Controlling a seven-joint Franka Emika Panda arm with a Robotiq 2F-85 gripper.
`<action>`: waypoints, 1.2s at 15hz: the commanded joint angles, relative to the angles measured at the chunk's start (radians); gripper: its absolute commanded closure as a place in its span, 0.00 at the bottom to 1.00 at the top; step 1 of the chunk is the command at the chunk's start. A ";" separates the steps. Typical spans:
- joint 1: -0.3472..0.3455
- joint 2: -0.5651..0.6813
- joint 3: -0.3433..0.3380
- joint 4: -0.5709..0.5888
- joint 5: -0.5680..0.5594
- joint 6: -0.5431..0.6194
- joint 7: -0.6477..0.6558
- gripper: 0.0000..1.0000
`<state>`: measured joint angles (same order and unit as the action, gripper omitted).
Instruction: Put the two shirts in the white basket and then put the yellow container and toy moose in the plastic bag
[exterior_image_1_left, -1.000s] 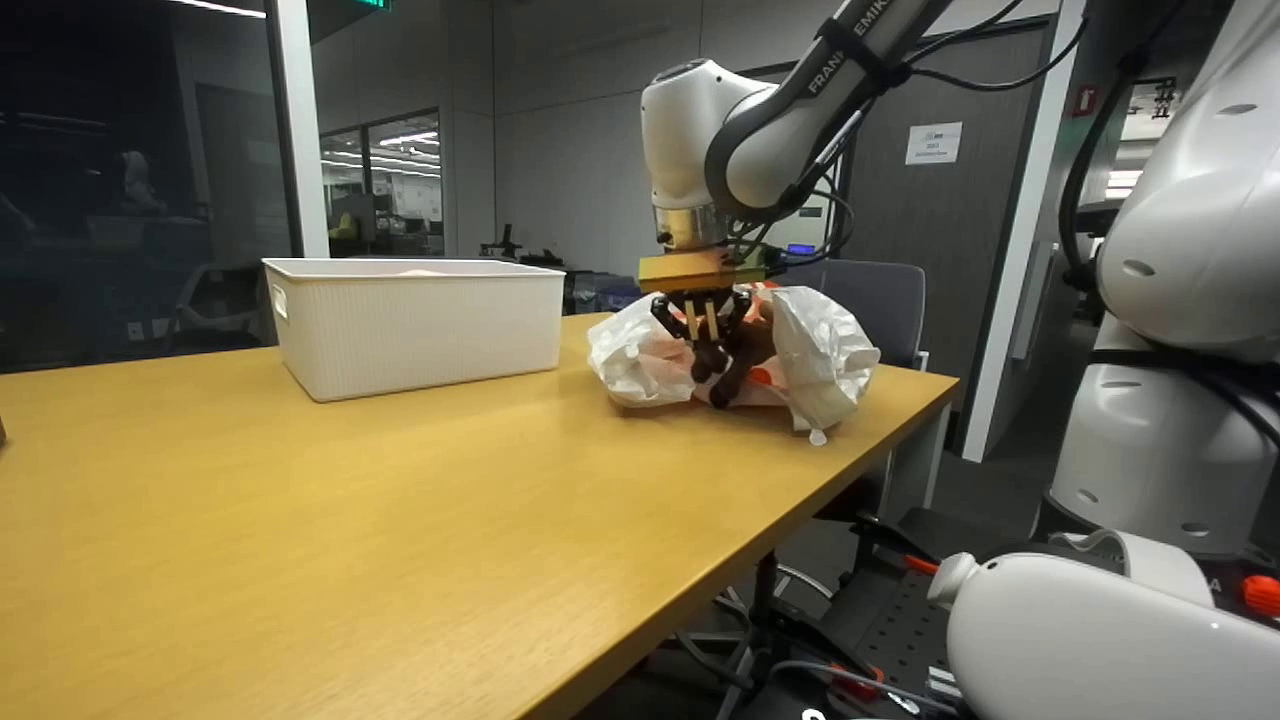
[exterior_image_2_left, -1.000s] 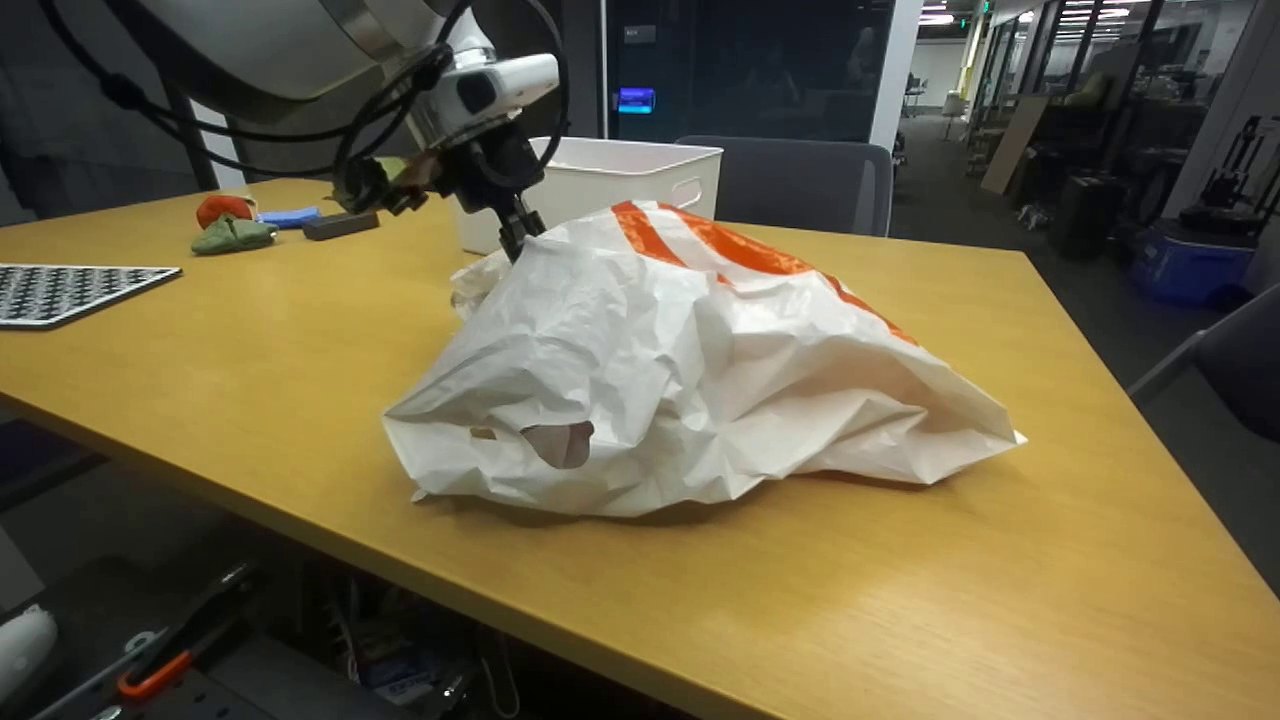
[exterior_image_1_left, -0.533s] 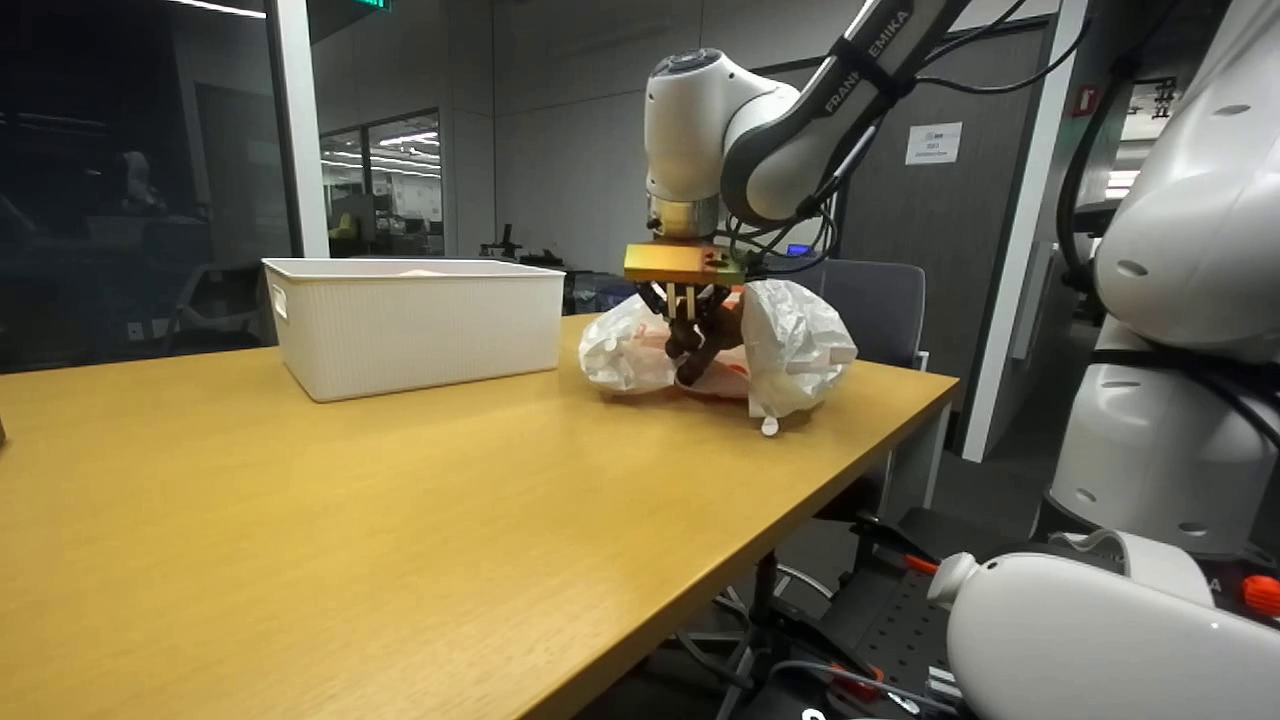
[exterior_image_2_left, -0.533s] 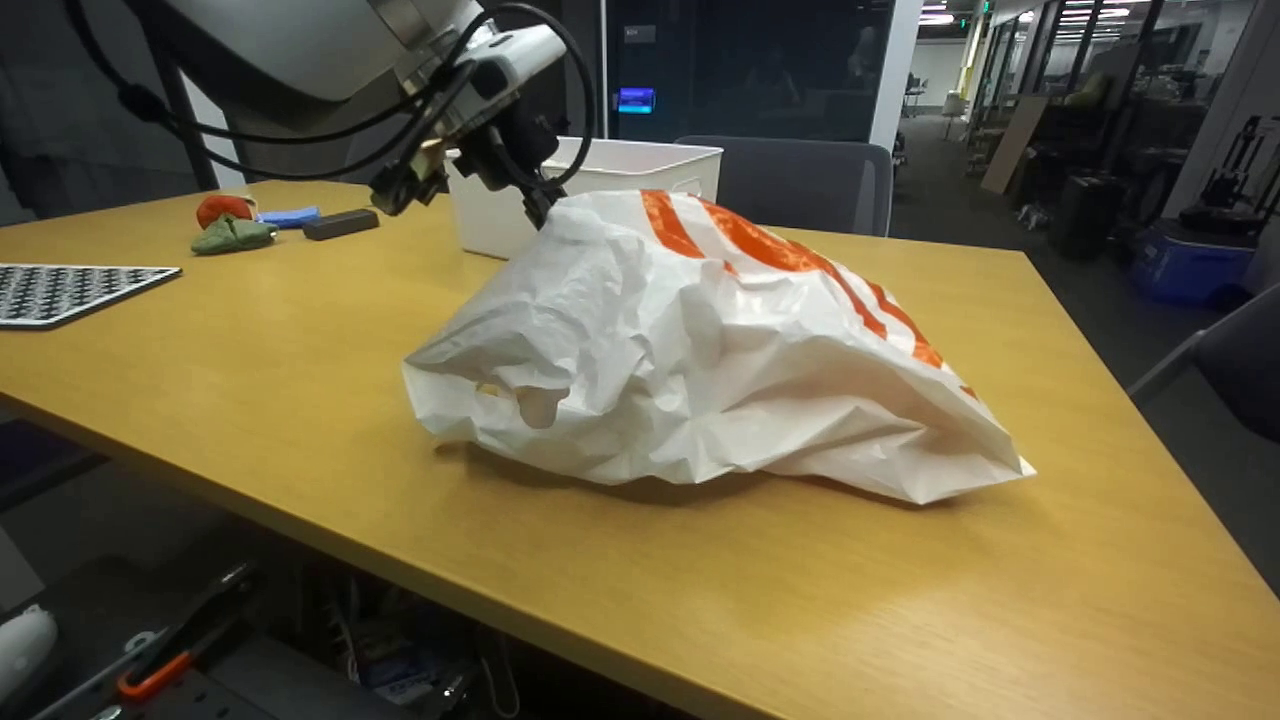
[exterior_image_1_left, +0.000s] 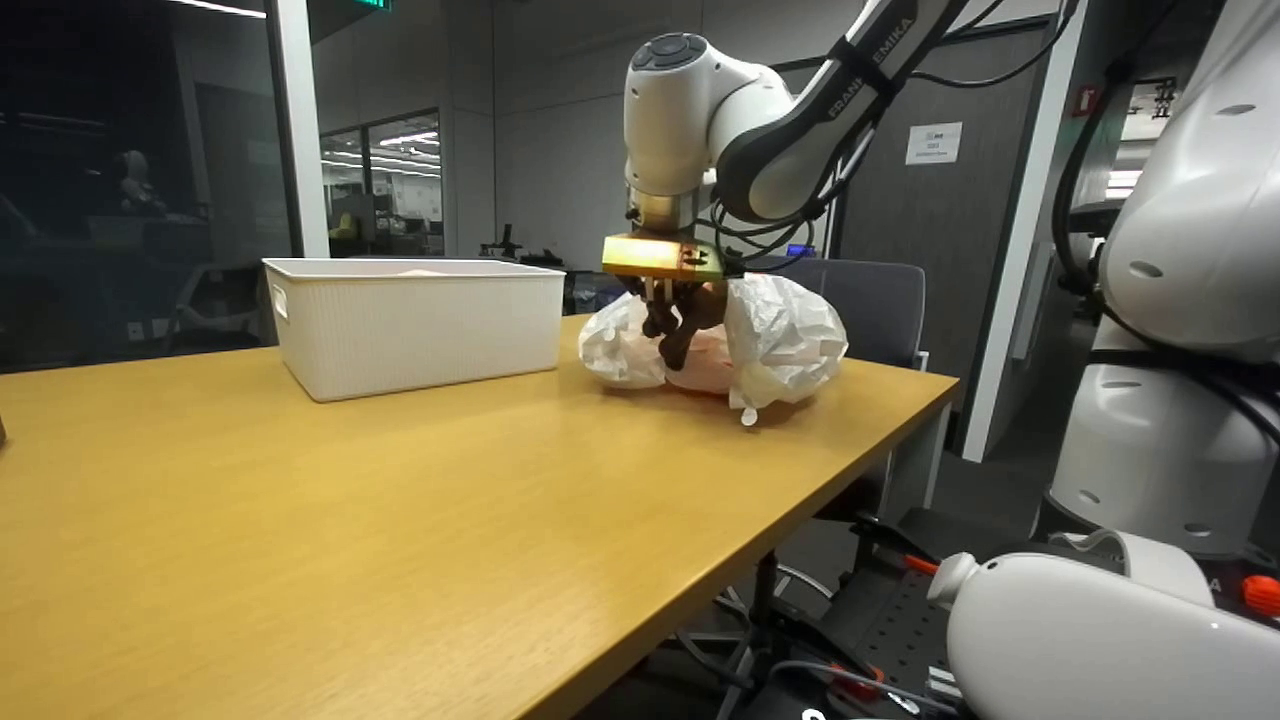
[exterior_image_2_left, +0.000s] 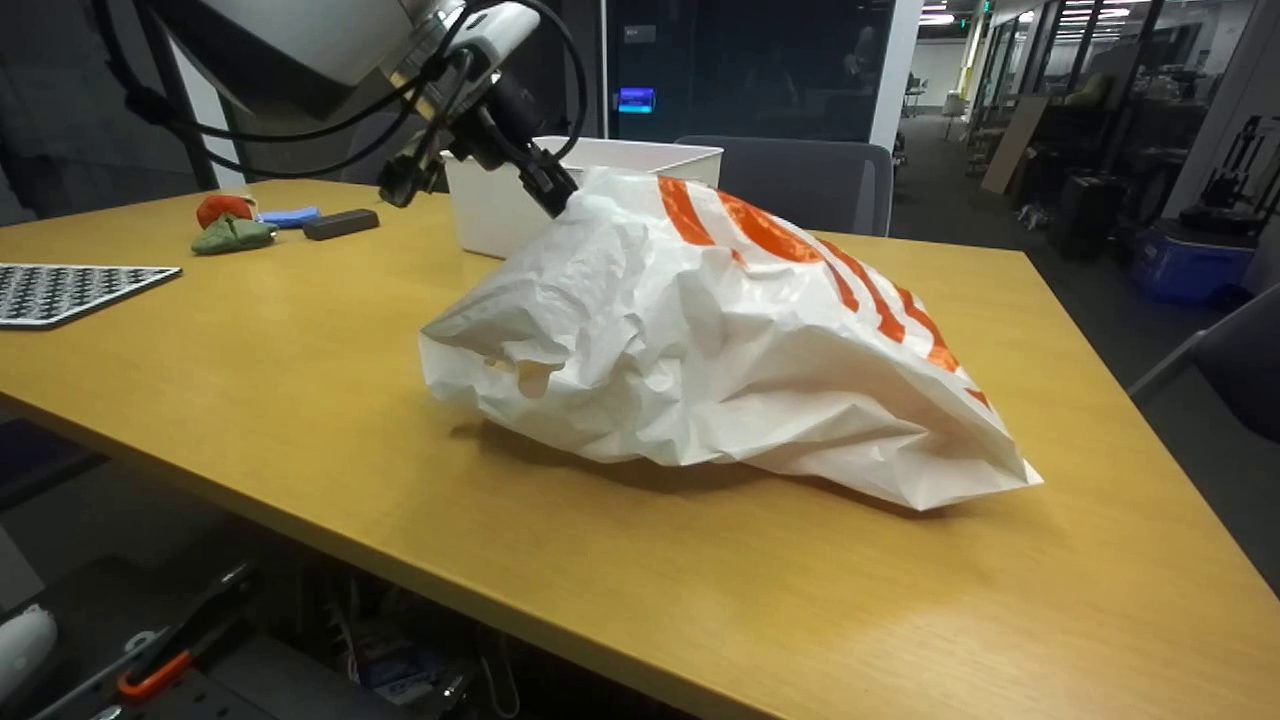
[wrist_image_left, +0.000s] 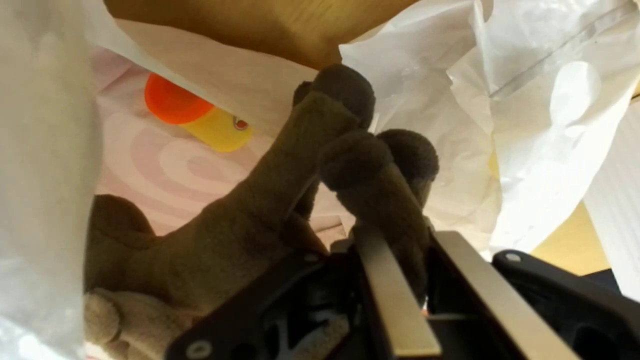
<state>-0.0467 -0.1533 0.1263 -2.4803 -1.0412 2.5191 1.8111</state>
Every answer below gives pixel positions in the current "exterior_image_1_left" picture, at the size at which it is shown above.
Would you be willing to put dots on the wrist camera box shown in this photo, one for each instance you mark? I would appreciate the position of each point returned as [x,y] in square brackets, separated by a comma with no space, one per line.
[660,259]

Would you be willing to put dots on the white paper sign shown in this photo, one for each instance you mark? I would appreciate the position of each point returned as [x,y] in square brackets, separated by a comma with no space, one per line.
[935,143]

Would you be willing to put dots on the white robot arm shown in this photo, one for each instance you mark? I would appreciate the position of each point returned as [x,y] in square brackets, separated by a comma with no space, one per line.
[692,104]

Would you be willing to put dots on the white plastic basket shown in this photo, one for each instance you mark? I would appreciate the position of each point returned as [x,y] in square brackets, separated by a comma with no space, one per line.
[413,333]

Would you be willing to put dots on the white orange plastic bag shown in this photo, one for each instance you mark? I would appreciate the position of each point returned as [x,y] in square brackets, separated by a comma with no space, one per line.
[787,342]

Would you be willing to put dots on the orange black bar clamp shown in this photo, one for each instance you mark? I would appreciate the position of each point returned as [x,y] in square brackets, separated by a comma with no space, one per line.
[885,541]

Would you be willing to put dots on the white window frame post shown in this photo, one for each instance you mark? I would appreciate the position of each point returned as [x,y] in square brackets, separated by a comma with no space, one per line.
[301,133]

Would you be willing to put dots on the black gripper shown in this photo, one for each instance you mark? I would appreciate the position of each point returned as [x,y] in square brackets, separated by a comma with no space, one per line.
[702,296]

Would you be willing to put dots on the grey office chair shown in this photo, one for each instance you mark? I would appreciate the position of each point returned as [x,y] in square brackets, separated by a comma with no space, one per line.
[883,304]

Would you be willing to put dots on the green exit sign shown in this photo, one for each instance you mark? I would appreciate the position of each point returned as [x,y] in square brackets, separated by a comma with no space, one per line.
[368,5]

